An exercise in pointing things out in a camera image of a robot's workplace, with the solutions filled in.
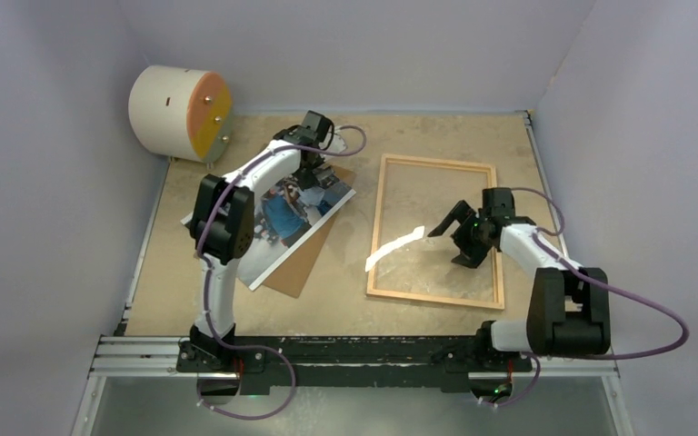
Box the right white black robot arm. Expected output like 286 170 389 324
428 187 611 370

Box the brown cardboard backing board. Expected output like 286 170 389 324
238 163 356 298

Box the wooden picture frame with glass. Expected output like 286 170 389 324
365 154 505 311

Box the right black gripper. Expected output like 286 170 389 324
429 200 493 269

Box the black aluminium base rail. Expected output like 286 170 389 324
91 335 618 401

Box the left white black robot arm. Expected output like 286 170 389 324
188 111 337 372

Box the white cylindrical drum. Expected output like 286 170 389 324
128 65 233 166

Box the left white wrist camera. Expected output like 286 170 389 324
321 125 349 159

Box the glossy printed photo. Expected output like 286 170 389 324
182 140 355 291

